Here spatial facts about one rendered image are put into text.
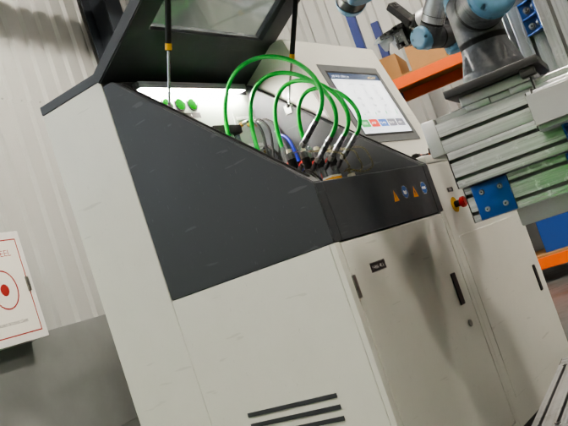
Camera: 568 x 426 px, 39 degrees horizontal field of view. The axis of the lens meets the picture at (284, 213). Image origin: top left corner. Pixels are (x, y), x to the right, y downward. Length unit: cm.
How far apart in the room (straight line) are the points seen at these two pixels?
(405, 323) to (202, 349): 57
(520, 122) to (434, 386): 75
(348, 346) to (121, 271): 78
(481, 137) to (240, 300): 77
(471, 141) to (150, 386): 119
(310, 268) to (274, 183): 24
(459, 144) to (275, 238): 52
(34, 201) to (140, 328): 529
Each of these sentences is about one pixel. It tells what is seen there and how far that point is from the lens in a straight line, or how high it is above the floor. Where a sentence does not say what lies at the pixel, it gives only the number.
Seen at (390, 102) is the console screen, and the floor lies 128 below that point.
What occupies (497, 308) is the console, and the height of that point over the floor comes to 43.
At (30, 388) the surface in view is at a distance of 696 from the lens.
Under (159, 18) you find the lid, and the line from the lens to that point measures 246.
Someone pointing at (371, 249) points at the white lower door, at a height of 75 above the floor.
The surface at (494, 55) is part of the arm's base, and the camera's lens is 198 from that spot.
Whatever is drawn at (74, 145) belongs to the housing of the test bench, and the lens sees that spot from 256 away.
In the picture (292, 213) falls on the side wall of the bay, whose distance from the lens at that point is 206.
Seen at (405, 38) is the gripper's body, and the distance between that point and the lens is 291.
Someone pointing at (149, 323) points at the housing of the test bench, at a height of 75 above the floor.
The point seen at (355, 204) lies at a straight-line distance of 215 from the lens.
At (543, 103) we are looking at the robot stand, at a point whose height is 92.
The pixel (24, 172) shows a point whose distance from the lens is 768.
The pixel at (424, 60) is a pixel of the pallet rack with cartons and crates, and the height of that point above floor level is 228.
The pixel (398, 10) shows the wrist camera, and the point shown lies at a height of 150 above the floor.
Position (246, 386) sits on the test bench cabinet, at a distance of 226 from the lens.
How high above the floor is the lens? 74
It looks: 5 degrees up
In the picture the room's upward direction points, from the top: 19 degrees counter-clockwise
